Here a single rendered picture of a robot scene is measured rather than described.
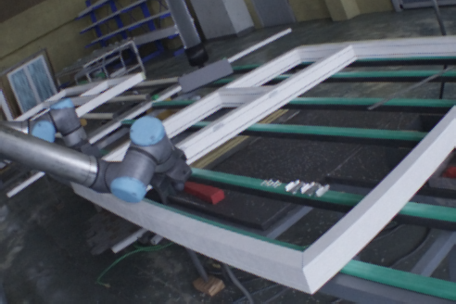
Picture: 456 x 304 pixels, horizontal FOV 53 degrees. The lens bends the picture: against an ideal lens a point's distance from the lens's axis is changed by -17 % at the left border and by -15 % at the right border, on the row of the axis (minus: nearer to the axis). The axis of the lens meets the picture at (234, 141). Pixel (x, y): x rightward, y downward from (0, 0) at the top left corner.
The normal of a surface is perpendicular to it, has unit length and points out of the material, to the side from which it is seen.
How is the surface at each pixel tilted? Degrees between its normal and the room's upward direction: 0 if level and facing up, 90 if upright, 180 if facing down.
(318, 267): 90
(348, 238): 90
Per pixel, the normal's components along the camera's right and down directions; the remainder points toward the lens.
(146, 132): -0.11, -0.56
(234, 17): 0.57, 0.05
